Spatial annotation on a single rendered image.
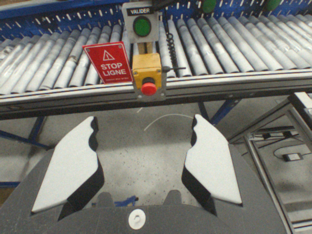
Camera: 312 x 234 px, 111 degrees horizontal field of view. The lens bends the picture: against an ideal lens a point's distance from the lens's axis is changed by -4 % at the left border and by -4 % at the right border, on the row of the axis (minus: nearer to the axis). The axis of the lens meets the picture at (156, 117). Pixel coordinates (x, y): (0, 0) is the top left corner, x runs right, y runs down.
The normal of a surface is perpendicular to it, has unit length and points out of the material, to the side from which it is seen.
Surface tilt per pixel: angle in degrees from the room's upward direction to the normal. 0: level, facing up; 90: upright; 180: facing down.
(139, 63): 0
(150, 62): 0
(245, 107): 0
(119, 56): 90
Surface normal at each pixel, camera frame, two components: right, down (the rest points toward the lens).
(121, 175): -0.04, -0.48
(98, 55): 0.07, 0.87
